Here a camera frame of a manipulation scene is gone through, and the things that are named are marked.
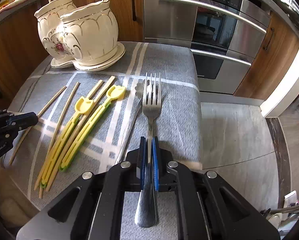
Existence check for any stainless steel oven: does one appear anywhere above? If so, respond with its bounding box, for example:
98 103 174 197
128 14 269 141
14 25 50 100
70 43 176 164
144 0 270 94

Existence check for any cream floral ceramic utensil holder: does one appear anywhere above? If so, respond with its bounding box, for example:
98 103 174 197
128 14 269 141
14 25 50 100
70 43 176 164
34 0 126 72

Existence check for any black cabinet handle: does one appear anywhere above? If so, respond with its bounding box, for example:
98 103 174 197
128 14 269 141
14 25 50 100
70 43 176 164
263 27 275 51
131 0 137 22

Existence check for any silver fork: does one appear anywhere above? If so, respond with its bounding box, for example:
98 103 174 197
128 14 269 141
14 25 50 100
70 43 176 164
134 74 161 228

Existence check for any grey striped cloth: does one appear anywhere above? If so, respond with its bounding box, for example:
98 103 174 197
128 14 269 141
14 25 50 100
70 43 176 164
4 41 203 240

